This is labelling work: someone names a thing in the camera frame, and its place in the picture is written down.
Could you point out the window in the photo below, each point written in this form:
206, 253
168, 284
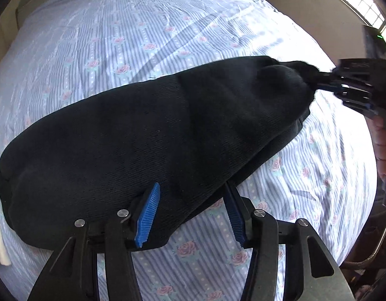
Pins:
362, 0

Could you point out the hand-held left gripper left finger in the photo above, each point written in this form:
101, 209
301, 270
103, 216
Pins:
147, 217

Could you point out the white bed frame rail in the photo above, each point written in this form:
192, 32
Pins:
0, 235

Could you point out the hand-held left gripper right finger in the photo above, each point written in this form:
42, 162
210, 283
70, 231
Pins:
235, 217

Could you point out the black pants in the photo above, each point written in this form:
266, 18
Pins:
155, 144

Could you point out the striped floral bed sheet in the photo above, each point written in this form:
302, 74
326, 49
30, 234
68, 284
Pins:
127, 37

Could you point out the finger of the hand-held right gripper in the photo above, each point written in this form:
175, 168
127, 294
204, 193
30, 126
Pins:
346, 94
337, 76

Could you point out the person's right hand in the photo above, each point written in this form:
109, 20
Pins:
384, 150

